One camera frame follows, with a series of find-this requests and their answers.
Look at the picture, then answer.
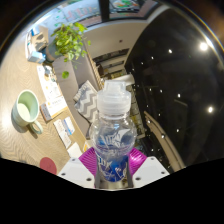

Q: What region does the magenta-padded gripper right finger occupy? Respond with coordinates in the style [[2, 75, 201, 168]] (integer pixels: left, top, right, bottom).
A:
[[124, 147, 171, 190]]

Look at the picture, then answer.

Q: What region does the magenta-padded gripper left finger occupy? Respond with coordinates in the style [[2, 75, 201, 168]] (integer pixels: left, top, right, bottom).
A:
[[57, 147, 101, 190]]

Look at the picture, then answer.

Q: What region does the clear blue-label water bottle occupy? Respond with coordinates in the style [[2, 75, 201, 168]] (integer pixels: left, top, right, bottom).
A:
[[88, 79, 138, 183]]

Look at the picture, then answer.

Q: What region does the white paper napkin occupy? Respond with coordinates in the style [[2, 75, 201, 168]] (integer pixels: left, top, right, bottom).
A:
[[66, 142, 83, 159]]

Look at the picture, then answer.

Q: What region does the white blue leaflet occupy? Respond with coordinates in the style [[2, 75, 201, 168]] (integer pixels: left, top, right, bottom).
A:
[[53, 116, 76, 150]]

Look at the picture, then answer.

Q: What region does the flat round red coaster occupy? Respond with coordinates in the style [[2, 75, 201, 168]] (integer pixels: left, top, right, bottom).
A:
[[39, 156, 58, 176]]

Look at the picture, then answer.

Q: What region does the grey white chevron pillow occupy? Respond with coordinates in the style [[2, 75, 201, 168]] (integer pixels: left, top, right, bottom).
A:
[[73, 79, 101, 124]]

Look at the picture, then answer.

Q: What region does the white booklet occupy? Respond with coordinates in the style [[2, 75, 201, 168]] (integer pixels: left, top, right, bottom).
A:
[[36, 64, 69, 123]]

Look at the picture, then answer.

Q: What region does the pale green mug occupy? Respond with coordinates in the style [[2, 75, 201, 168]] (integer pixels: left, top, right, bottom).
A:
[[11, 89, 44, 135]]

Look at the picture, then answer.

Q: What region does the grey curved sofa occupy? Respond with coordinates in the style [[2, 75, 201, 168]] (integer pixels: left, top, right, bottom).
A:
[[53, 49, 104, 141]]

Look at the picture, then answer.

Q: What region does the blue white tissue pack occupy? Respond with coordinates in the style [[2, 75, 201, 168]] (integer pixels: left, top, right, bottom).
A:
[[26, 49, 47, 64]]

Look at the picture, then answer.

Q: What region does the green potted plant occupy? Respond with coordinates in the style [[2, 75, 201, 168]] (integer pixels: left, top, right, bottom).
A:
[[46, 21, 92, 80]]

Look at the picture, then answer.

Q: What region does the small blue white box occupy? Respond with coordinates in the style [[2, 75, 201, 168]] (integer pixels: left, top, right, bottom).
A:
[[24, 28, 41, 58]]

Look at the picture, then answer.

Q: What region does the group of ceiling lights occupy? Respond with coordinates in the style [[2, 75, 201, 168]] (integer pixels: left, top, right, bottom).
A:
[[146, 39, 216, 141]]

